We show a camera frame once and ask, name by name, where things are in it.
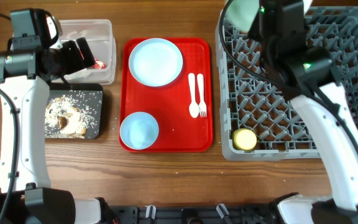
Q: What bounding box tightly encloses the red snack wrapper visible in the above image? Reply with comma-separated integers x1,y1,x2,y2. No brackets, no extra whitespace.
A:
82,52,107,70

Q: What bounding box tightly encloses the red plastic tray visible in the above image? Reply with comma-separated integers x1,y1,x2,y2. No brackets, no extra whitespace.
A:
119,37,214,153

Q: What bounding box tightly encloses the grey dishwasher rack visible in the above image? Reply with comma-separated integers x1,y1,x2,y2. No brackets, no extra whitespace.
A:
215,6,358,161

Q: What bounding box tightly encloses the brown food piece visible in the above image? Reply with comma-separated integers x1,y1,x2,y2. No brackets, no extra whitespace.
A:
57,116,67,130

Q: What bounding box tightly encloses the black food waste tray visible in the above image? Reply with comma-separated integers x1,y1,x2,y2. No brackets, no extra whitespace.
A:
45,83,104,139

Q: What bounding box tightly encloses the white plastic spoon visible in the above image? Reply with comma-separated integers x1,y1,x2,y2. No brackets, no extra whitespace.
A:
188,73,200,118

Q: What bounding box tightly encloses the small light blue bowl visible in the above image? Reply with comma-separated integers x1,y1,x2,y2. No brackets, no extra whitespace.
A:
119,111,159,151

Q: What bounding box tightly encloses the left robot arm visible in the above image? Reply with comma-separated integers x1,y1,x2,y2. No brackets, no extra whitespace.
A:
0,8,119,223

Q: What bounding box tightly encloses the white plastic fork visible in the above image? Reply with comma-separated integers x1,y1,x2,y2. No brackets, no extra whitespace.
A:
197,73,207,118

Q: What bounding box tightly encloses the yellow plastic cup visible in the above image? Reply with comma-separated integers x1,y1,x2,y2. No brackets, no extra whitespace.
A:
232,128,257,151

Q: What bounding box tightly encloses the clear plastic bin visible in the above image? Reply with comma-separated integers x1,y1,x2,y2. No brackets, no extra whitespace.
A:
60,19,116,85

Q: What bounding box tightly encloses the large light blue plate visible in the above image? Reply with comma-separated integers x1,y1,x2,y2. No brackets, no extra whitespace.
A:
128,38,183,87

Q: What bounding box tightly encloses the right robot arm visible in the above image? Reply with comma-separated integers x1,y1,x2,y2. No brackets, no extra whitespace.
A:
247,1,358,223

